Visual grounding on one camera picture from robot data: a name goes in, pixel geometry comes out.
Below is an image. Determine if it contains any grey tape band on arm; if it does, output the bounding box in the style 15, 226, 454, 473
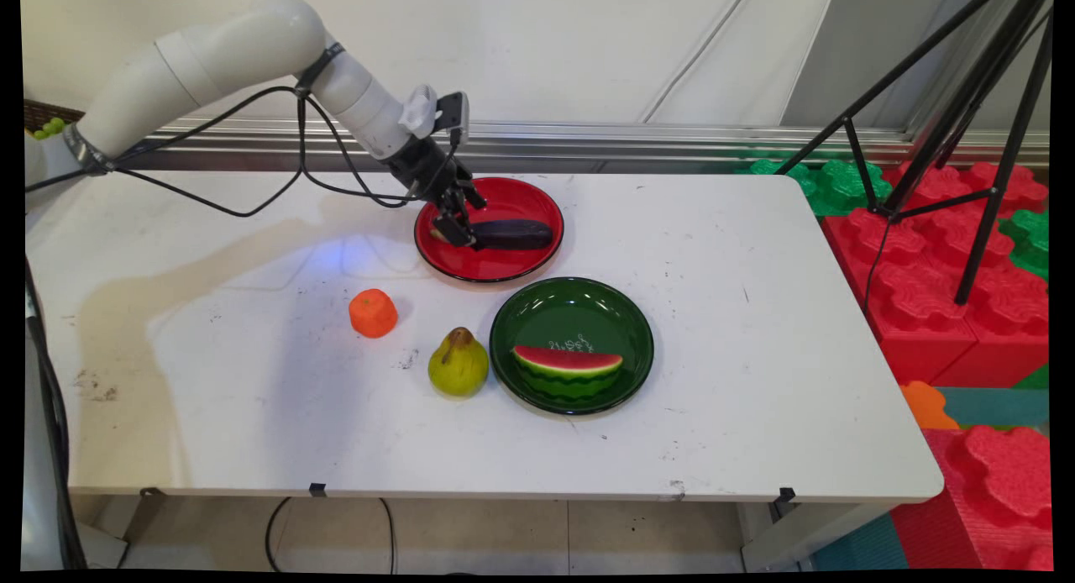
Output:
62, 123, 115, 175

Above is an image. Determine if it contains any red foam puzzle block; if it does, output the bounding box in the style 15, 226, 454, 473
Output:
821, 207, 1051, 388
890, 425, 1054, 572
882, 161, 1049, 231

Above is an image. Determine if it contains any black cable bundle beside table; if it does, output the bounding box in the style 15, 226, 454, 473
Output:
24, 264, 89, 571

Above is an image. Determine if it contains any orange toy fruit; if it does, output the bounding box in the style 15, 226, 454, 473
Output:
349, 288, 400, 339

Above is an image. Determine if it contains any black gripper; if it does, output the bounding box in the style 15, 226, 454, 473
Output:
388, 136, 489, 249

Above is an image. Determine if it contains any black tripod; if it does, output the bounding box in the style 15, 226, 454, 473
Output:
773, 0, 1056, 307

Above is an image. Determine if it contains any dark purple toy eggplant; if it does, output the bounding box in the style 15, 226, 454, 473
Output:
467, 219, 555, 251

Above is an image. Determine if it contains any dark green plate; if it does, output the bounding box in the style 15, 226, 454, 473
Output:
490, 276, 655, 417

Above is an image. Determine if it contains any orange foam puzzle block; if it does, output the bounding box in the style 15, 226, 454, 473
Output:
899, 381, 959, 431

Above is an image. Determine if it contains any toy watermelon slice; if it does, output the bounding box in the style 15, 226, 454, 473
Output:
512, 344, 624, 402

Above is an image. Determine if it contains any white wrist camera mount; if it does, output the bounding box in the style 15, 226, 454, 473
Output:
398, 84, 438, 139

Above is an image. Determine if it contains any red plate with black rim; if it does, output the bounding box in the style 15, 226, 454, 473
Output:
414, 176, 565, 283

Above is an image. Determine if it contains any black strap on arm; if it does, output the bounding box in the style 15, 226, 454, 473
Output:
294, 41, 346, 93

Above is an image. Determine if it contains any green foam puzzle block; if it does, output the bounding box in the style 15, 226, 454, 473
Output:
998, 208, 1051, 282
737, 158, 893, 218

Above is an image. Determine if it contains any black cable under table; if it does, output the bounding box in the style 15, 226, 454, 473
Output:
265, 497, 295, 574
378, 497, 397, 574

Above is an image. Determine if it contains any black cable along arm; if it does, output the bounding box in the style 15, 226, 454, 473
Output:
25, 83, 463, 219

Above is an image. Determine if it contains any aluminium window rail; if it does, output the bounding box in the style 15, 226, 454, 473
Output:
126, 116, 1051, 171

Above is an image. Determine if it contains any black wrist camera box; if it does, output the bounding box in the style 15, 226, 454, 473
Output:
433, 92, 470, 147

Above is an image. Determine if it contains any brown wicker basket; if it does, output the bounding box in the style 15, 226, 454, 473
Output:
24, 99, 86, 135

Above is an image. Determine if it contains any white table leg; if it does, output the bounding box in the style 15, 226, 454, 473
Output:
739, 502, 893, 572

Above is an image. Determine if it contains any yellow-green toy pear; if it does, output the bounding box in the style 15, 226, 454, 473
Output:
427, 327, 490, 398

